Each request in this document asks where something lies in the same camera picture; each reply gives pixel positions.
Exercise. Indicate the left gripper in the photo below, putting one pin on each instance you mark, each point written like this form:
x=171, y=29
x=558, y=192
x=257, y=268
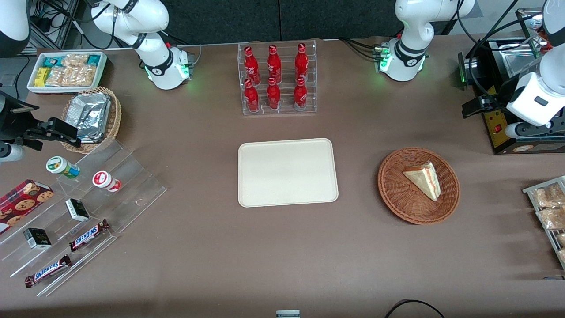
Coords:
x=498, y=95

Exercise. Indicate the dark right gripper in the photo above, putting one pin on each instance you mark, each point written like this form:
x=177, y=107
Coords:
x=9, y=122

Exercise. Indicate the triangular sandwich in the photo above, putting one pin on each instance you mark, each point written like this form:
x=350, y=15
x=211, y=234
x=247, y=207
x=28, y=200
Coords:
x=424, y=179

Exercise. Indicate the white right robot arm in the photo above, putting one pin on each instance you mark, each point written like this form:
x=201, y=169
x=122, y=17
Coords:
x=154, y=53

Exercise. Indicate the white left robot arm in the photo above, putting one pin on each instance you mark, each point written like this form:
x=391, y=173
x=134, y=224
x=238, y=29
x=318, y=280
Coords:
x=408, y=26

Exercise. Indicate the light wicker basket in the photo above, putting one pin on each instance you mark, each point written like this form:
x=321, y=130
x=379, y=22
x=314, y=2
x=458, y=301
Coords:
x=114, y=119

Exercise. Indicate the brown wicker basket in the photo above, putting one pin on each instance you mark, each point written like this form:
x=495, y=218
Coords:
x=397, y=194

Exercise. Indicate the beige plastic tray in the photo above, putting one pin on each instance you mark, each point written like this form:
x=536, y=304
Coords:
x=287, y=172

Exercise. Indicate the green lid white cup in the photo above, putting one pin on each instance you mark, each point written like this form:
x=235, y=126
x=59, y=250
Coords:
x=59, y=166

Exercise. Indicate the black food warmer case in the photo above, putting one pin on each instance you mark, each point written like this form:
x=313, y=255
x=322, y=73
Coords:
x=501, y=132

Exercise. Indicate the silver foil package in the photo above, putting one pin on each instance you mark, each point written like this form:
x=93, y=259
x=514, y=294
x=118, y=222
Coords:
x=92, y=136
x=90, y=112

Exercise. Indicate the yellow snack pack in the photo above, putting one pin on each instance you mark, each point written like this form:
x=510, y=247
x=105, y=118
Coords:
x=42, y=77

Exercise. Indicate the clear nut snack bag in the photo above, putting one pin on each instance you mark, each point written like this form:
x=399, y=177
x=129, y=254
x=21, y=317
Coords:
x=83, y=76
x=75, y=60
x=57, y=77

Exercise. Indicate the steel warmer pan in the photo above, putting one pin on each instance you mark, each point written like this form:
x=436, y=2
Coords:
x=518, y=62

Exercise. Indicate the red lid white cup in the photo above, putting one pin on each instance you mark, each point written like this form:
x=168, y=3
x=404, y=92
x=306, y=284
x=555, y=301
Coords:
x=103, y=180

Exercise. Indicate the teal snack pack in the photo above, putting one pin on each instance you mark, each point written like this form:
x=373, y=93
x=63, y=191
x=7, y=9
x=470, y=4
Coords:
x=53, y=61
x=93, y=59

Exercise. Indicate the red plaid cookie box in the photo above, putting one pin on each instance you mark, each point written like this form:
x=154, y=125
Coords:
x=20, y=205

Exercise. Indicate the small black white box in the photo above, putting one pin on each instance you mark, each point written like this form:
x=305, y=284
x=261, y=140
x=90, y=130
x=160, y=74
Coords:
x=77, y=210
x=37, y=238

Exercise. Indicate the white rectangular snack bin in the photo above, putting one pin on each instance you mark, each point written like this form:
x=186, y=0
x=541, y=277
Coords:
x=102, y=70

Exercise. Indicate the clear acrylic stepped display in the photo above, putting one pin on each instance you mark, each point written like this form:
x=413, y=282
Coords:
x=132, y=194

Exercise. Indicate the brown snickers bar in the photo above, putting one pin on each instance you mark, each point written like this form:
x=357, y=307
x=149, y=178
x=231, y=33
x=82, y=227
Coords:
x=88, y=235
x=47, y=270

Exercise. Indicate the clear crumbly snack bag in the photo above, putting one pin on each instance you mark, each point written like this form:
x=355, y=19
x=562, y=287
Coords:
x=549, y=196
x=562, y=256
x=551, y=218
x=561, y=239

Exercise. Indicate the red cola bottle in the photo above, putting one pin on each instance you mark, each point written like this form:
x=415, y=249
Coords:
x=251, y=98
x=274, y=65
x=301, y=64
x=300, y=96
x=273, y=96
x=251, y=66

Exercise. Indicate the clear acrylic bottle rack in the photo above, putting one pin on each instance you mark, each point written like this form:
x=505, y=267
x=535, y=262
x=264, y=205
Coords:
x=284, y=48

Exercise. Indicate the small grey device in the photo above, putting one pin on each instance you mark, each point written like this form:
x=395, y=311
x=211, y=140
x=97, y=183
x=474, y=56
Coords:
x=288, y=314

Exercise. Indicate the aluminium frame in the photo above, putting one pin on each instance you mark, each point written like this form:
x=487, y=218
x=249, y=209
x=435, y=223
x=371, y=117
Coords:
x=66, y=26

